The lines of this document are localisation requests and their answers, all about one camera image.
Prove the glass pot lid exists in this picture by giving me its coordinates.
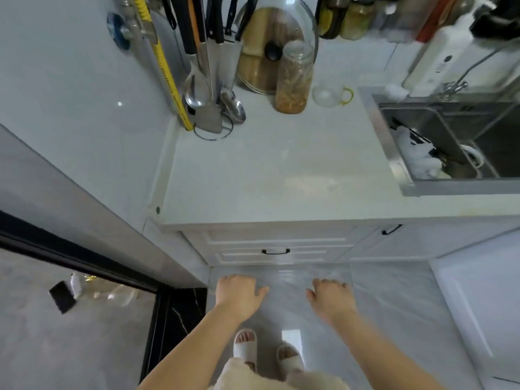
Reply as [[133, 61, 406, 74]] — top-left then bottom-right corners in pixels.
[[233, 0, 320, 96]]

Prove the glass jar with pickles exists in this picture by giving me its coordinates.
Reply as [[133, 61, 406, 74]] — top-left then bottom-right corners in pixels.
[[275, 40, 316, 115]]

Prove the steel spatula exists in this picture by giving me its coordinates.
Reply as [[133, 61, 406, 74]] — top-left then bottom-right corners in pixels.
[[187, 0, 225, 135]]

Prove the white cabinet door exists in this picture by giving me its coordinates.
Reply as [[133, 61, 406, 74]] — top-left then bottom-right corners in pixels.
[[349, 223, 520, 264]]

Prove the beige skirt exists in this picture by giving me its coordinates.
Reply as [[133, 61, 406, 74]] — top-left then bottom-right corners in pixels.
[[207, 357, 340, 390]]

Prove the steel ladle black handle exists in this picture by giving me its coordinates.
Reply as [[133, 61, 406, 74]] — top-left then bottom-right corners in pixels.
[[170, 0, 214, 110]]

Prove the white side cabinet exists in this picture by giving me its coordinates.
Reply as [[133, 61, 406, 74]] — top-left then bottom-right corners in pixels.
[[428, 229, 520, 390]]

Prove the chrome faucet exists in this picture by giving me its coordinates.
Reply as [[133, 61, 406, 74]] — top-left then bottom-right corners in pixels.
[[437, 40, 520, 102]]

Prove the black framed glass door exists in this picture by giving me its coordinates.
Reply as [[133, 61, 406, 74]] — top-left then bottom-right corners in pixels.
[[0, 209, 163, 390]]

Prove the white drawer with wire rack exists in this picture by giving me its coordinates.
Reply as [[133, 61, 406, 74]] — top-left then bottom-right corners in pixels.
[[180, 227, 371, 256]]

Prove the white sponge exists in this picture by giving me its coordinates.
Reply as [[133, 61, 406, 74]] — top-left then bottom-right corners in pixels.
[[383, 83, 410, 101]]

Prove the stainless steel sink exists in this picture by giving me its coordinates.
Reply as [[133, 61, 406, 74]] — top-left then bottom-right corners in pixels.
[[357, 87, 520, 198]]

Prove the person's left hand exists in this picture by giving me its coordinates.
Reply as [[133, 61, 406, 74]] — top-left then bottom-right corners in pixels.
[[214, 274, 270, 321]]

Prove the person's right hand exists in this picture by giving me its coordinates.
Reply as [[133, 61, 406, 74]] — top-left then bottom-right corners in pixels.
[[305, 278, 359, 326]]

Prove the dark glass jar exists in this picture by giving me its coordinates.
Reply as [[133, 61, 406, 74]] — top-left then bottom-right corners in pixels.
[[316, 0, 354, 40]]

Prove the gas valve blue disc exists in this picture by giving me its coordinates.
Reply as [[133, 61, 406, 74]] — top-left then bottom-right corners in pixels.
[[106, 11, 158, 51]]

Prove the white countertop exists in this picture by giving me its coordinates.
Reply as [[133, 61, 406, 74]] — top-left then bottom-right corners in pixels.
[[146, 70, 520, 233]]

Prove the yellow glass jar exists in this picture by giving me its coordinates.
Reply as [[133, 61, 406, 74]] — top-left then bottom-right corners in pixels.
[[340, 0, 375, 41]]

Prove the yellow gas hose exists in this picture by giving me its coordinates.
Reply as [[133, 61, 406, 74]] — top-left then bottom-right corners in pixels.
[[132, 0, 195, 133]]

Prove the black handled knife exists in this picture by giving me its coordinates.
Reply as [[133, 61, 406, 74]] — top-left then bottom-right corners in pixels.
[[235, 0, 259, 42], [224, 0, 241, 36]]

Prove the clear plastic container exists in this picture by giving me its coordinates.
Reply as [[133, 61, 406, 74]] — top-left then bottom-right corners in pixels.
[[373, 0, 425, 44]]

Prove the wooden cutting board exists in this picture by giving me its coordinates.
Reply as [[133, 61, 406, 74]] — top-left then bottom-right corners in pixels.
[[237, 6, 303, 94]]

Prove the cluster of clear bottles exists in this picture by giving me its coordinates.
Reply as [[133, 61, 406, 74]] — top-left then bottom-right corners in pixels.
[[69, 271, 141, 309]]

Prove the white plastic bag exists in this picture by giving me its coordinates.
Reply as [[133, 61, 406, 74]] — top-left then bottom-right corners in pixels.
[[392, 125, 444, 181]]

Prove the black marble door sill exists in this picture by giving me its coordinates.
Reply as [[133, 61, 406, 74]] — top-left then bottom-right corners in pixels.
[[152, 286, 209, 390]]

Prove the wire utensil rack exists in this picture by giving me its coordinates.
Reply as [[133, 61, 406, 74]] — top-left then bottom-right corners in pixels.
[[162, 0, 236, 141]]

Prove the small black object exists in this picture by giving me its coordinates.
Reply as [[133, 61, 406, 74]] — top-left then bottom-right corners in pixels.
[[48, 279, 78, 315]]

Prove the person's left forearm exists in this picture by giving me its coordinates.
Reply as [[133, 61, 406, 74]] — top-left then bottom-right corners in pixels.
[[138, 302, 246, 390]]

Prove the black handled utensil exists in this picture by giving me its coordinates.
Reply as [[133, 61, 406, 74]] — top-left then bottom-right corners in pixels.
[[389, 125, 452, 163]]

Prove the white panelled drawer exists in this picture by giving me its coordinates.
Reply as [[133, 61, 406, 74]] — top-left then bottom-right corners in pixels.
[[203, 248, 354, 268]]

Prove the person's right forearm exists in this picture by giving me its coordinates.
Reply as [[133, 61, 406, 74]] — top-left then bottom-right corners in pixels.
[[333, 310, 447, 390]]

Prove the orange handled utensil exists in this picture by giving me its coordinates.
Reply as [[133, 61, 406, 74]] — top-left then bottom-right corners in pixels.
[[187, 0, 200, 47]]

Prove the corrugated metal hose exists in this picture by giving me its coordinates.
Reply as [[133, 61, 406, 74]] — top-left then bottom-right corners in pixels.
[[115, 0, 141, 25]]

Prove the clear cup yellow handle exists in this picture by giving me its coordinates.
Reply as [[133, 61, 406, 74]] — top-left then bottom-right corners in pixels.
[[311, 83, 354, 109]]

